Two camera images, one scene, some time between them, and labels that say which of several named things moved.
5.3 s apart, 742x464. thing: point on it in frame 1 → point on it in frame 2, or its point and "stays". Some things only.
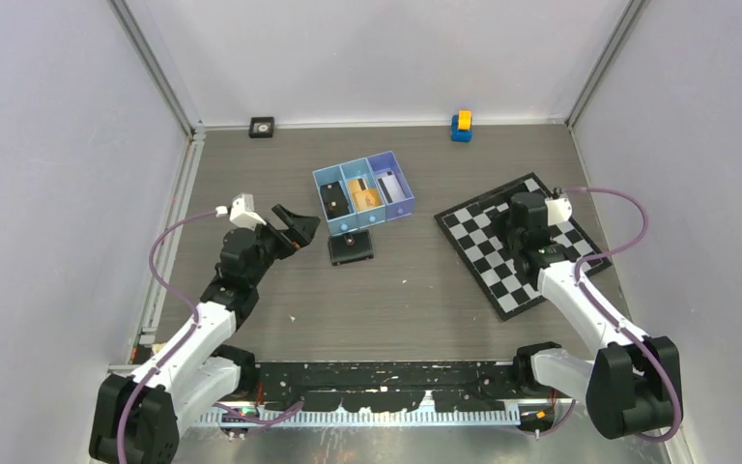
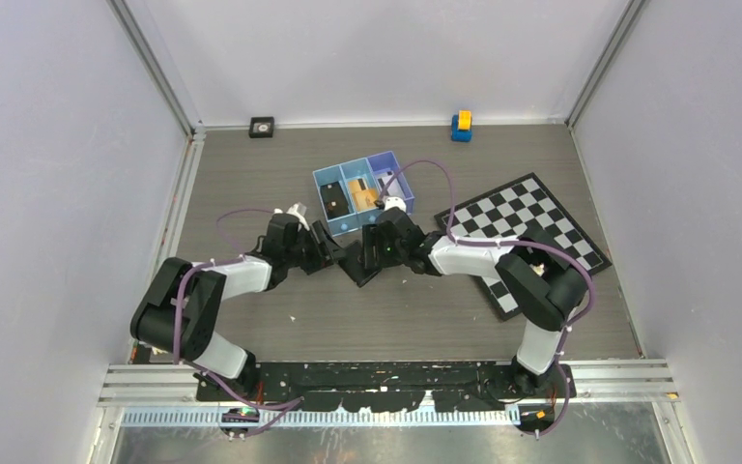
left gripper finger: (295, 224) → (329, 248)
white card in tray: (390, 188) stays
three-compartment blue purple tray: (364, 192) stays
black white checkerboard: (477, 229) stays
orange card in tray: (362, 196) stays
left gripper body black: (271, 245) → (306, 253)
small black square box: (261, 127) stays
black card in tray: (334, 199) stays
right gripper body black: (509, 234) → (391, 254)
